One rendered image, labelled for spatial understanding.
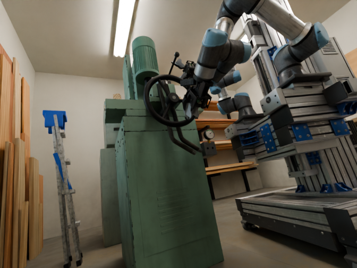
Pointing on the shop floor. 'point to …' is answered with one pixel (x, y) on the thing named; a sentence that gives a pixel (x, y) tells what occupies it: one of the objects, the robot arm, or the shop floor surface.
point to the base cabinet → (165, 203)
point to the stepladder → (60, 160)
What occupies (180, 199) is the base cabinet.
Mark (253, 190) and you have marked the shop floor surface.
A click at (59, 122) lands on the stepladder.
